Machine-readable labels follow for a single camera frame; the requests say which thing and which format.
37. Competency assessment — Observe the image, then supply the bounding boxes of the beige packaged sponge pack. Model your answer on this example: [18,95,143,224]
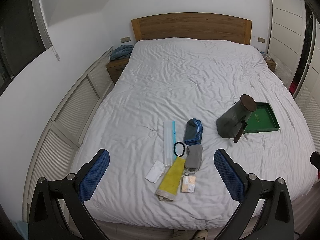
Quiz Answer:
[181,175,196,193]

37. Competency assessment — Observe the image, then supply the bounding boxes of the grey cloth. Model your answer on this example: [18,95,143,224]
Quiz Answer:
[184,145,203,176]

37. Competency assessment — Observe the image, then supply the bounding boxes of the black hair band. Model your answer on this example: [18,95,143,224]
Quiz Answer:
[173,141,185,158]

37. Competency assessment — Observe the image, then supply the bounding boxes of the blue grey microfiber towel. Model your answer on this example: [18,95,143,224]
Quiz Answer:
[183,118,203,146]

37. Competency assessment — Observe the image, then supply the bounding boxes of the yellow cleaning cloth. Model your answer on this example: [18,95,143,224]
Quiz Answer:
[155,157,185,202]

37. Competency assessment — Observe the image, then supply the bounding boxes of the white mesh cloth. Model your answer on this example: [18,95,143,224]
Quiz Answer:
[145,161,165,184]

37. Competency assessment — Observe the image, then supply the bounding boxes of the clear zip bag blue strip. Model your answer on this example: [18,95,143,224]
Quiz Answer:
[163,121,176,167]

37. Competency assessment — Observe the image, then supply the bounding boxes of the white radiator cover panels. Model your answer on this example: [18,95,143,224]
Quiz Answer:
[22,48,114,222]

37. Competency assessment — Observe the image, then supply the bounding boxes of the green metal tray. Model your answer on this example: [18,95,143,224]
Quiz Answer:
[244,102,280,134]

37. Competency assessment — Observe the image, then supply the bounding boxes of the white bed duvet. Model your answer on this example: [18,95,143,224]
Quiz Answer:
[73,38,317,229]

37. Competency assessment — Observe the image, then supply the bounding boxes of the right wooden nightstand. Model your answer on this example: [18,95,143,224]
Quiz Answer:
[265,59,277,72]

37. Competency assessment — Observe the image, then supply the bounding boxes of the wooden nightstand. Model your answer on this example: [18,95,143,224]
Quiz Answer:
[265,59,277,72]
[106,58,129,84]

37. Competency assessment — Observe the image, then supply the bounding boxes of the left wooden nightstand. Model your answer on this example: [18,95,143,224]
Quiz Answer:
[106,58,129,84]

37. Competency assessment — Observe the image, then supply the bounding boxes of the blue cloth on nightstand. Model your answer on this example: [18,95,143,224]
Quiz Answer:
[110,45,134,61]

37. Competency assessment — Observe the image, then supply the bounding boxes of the white wardrobe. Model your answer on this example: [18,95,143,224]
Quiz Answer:
[267,0,319,146]

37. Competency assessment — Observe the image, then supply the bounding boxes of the wooden headboard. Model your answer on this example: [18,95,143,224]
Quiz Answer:
[131,12,252,45]

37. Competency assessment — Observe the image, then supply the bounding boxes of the right wall switch plate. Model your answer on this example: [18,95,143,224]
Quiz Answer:
[258,37,265,43]

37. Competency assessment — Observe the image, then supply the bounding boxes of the wall switch plate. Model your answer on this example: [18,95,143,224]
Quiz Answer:
[258,37,265,43]
[120,36,131,43]

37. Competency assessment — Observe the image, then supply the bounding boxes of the left wall switch plate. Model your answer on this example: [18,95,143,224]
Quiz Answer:
[120,36,131,43]

